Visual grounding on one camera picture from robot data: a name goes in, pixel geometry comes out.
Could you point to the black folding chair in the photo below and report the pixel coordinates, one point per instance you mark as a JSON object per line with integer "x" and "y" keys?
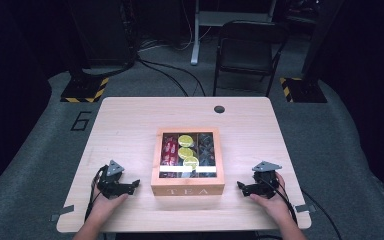
{"x": 243, "y": 50}

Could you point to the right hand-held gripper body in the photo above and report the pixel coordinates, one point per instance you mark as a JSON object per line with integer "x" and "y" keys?
{"x": 265, "y": 183}

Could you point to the row of red sachets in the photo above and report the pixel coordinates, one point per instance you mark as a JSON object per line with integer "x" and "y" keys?
{"x": 170, "y": 151}

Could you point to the person's right hand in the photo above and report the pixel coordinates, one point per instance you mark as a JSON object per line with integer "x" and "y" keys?
{"x": 273, "y": 206}

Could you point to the grey tape strip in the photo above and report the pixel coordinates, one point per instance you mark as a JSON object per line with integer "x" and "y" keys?
{"x": 305, "y": 208}
{"x": 62, "y": 212}

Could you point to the black table grommet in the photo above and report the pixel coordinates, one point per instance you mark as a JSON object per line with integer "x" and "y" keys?
{"x": 219, "y": 109}

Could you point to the black stand with striped base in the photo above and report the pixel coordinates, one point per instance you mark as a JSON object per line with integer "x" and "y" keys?
{"x": 305, "y": 90}
{"x": 86, "y": 88}

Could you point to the yellow-green coffee capsule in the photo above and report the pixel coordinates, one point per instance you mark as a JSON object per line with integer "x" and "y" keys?
{"x": 185, "y": 152}
{"x": 185, "y": 140}
{"x": 191, "y": 162}

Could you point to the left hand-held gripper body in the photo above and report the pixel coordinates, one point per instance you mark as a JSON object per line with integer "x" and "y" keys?
{"x": 113, "y": 181}

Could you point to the white desk frame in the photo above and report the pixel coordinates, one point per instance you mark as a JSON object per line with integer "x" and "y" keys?
{"x": 195, "y": 40}

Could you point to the row of dark sachets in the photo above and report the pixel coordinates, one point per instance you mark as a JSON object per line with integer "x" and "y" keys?
{"x": 206, "y": 150}

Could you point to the person's left hand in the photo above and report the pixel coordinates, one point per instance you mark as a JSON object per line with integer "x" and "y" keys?
{"x": 105, "y": 206}

